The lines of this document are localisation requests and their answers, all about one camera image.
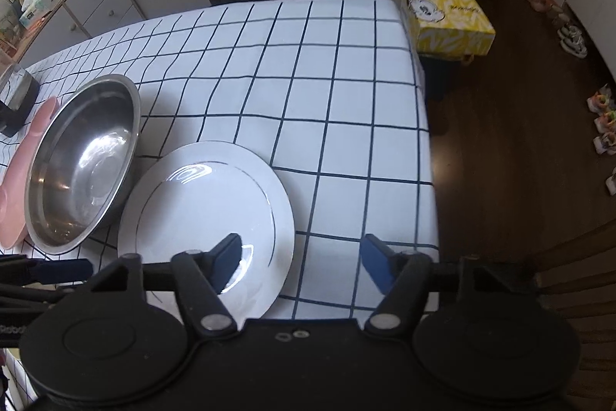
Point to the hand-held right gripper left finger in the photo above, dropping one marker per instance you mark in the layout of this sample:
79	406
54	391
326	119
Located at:
228	254

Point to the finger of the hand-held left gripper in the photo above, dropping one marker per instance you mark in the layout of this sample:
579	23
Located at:
29	291
62	271

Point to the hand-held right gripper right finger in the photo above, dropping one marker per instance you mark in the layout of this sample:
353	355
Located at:
378	261

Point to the large steel bowl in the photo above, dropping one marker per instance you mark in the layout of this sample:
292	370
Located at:
82	160

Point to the pink bunny-shaped plate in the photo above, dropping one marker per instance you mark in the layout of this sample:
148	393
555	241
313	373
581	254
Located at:
19	180

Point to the steel and black container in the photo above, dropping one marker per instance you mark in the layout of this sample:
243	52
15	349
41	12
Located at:
17	98

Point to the wooden chair with black cushion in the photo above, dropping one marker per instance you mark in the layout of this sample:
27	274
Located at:
587	295

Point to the yellow tissue box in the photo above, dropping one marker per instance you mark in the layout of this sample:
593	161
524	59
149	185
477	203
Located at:
447	18

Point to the small colourful shoe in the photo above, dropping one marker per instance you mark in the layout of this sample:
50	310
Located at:
605	141
602	102
607	121

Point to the wooden drawer cabinet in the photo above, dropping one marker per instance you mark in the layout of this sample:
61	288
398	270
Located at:
96	1

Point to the grey and white sneaker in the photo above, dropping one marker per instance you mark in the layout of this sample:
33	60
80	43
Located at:
577	47
568	31

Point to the pink slippers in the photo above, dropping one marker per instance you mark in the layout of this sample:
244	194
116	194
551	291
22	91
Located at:
539	0

